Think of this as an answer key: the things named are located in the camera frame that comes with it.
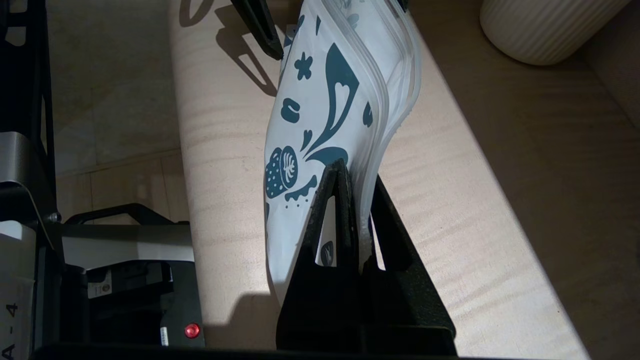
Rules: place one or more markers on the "white ribbed mug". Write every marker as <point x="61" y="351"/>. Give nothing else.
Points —
<point x="540" y="27"/>

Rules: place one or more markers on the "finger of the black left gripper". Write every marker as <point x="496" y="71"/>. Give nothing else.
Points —
<point x="262" y="30"/>
<point x="403" y="4"/>

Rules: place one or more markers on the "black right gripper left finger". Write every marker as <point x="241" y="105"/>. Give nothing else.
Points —
<point x="320" y="300"/>

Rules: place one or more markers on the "silver robot base chassis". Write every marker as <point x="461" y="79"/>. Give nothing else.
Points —
<point x="125" y="245"/>

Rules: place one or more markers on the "red round button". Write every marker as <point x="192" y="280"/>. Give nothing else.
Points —
<point x="192" y="330"/>

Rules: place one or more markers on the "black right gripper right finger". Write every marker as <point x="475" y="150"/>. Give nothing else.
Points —
<point x="405" y="300"/>

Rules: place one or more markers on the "blue patterned zip pouch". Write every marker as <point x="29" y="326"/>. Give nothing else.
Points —
<point x="320" y="100"/>

